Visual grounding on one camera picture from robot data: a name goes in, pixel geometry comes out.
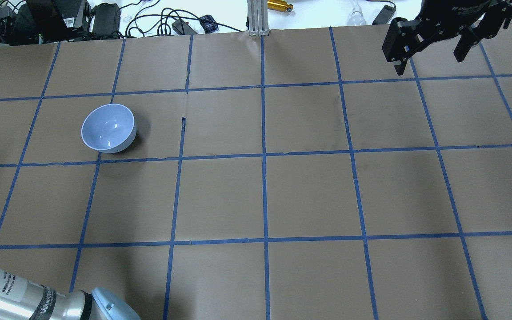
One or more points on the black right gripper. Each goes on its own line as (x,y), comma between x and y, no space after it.
(449,12)

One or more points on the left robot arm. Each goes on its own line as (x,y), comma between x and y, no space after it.
(21,299)

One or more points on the blue bowl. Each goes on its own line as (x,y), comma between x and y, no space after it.
(109,129)

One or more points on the black power adapter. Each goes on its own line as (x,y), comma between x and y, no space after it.
(385,15)

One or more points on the white light bulb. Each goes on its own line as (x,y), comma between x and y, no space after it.
(356,17)

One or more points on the gold cylinder tool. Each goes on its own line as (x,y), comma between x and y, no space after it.
(280,6)

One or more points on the brown paper table cover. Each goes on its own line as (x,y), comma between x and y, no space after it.
(293,177)

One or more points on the black power brick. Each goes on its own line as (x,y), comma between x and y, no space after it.
(106,19)

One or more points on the aluminium frame post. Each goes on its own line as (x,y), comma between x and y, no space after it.
(258,18)

